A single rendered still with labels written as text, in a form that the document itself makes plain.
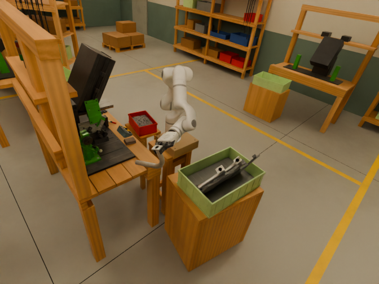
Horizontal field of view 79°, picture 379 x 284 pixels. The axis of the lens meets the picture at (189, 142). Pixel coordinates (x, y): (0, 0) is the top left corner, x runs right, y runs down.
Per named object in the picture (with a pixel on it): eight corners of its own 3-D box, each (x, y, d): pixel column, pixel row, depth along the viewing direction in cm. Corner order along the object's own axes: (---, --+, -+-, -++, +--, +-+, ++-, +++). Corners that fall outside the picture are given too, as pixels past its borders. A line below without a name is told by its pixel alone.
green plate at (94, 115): (99, 119, 216) (93, 97, 208) (103, 121, 211) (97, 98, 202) (87, 122, 209) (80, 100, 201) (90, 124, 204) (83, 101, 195)
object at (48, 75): (36, 109, 251) (3, 8, 194) (92, 195, 165) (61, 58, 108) (27, 111, 246) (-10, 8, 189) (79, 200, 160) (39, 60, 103)
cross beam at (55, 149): (20, 87, 222) (17, 79, 217) (65, 160, 148) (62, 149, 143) (14, 88, 220) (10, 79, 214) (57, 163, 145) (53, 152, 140)
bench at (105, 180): (101, 152, 337) (92, 97, 285) (159, 223, 251) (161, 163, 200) (48, 171, 297) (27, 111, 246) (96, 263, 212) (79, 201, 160)
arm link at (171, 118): (164, 118, 216) (166, 94, 203) (184, 118, 219) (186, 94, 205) (165, 124, 207) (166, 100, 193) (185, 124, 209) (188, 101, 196)
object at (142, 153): (93, 106, 293) (91, 96, 285) (161, 174, 207) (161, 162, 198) (82, 109, 285) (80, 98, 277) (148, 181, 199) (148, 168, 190)
